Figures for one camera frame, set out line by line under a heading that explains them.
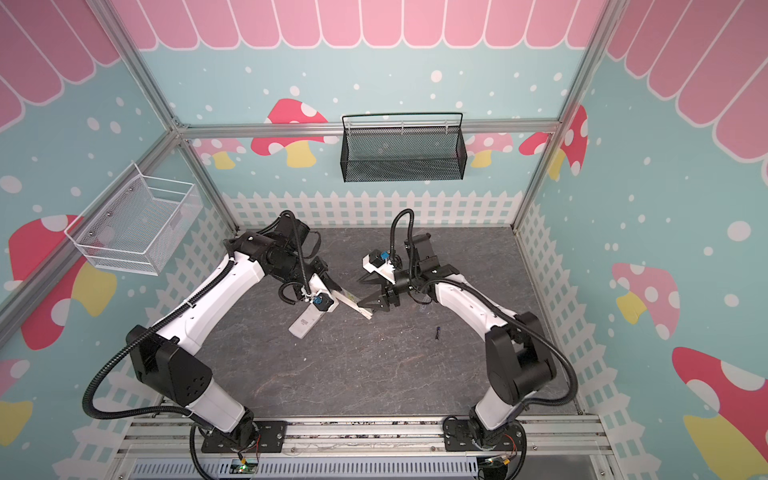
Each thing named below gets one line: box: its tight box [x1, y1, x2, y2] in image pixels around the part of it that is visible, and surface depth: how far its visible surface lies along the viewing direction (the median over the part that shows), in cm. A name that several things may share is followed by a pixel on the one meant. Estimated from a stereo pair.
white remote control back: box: [288, 303, 326, 339], surface depth 96 cm
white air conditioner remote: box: [332, 288, 373, 320], surface depth 77 cm
